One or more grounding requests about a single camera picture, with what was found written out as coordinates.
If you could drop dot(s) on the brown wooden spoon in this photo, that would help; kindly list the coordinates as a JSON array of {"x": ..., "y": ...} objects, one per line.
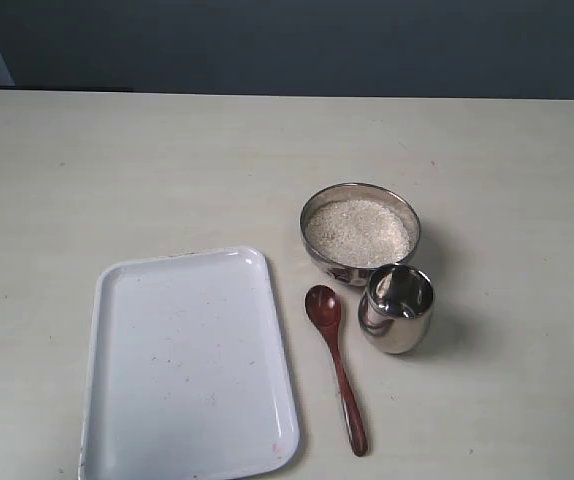
[{"x": 324, "y": 310}]

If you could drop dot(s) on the steel bowl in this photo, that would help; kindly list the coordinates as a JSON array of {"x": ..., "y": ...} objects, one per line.
[{"x": 353, "y": 276}]

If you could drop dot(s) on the white rice in bowl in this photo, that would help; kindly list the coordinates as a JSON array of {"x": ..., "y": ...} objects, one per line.
[{"x": 358, "y": 233}]

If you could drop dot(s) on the steel cup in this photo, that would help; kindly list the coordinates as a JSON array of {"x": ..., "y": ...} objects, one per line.
[{"x": 395, "y": 310}]

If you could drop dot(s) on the white rectangular plastic tray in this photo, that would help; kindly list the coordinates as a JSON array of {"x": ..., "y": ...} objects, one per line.
[{"x": 187, "y": 375}]

